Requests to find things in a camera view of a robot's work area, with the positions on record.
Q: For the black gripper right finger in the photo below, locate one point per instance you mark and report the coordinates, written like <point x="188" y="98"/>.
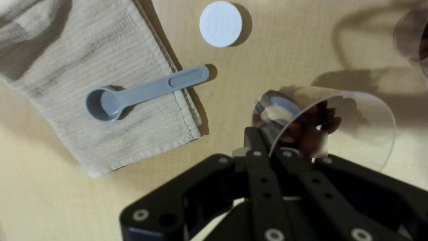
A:
<point x="317" y="188"/>

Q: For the white round lid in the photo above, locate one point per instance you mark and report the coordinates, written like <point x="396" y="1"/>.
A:
<point x="220" y="25"/>

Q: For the folded beige towel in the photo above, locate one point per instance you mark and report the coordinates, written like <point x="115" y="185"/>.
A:
<point x="88" y="54"/>

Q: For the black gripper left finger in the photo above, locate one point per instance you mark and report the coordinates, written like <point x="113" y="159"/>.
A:
<point x="260" y="196"/>

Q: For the blue measuring spoon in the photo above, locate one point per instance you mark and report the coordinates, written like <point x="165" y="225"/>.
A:
<point x="147" y="89"/>

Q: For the clear cup of nuts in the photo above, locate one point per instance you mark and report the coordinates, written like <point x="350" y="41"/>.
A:
<point x="321" y="129"/>

